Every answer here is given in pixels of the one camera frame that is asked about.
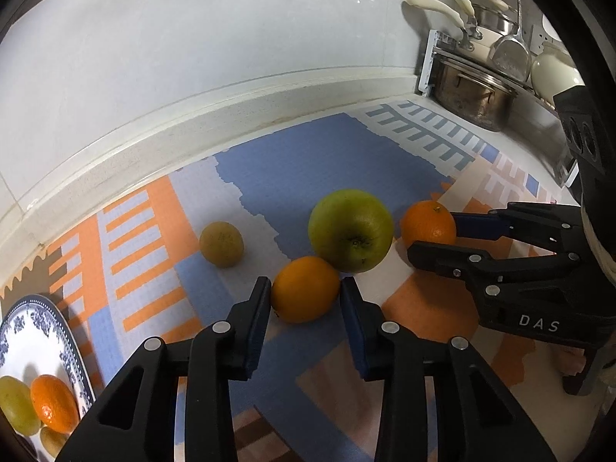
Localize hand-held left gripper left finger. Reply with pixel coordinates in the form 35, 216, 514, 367
55, 276, 273, 462

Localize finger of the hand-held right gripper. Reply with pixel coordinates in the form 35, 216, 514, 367
408, 241, 583, 299
452, 202, 585, 256

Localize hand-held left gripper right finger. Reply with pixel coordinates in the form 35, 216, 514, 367
339, 279, 559, 462

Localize orange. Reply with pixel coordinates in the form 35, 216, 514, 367
270, 256, 341, 324
30, 374, 80, 435
400, 201, 457, 251

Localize small tan round fruit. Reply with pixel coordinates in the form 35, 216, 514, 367
199, 221, 244, 268
39, 425, 70, 458

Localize blue rimmed white plate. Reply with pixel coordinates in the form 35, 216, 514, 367
0, 295, 96, 460

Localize yellow pear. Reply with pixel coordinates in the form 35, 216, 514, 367
0, 375, 43, 436

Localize person's right hand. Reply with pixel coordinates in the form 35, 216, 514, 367
553, 346, 585, 376

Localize green apple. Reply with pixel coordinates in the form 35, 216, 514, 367
308, 189, 395, 273

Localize large steel pot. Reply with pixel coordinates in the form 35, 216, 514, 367
433, 55, 518, 133

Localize steel dish rack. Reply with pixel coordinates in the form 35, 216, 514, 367
418, 29, 581, 188

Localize colourful patterned mat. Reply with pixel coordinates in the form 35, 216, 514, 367
0, 100, 585, 462

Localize cream ceramic pitcher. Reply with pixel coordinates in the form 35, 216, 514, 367
531, 50, 583, 102

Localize metal spatula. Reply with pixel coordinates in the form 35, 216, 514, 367
491, 0, 532, 82

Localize white braided cord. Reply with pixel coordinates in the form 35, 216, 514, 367
581, 202, 616, 290

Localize white wall outlet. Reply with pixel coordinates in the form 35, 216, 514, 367
527, 26, 549, 54

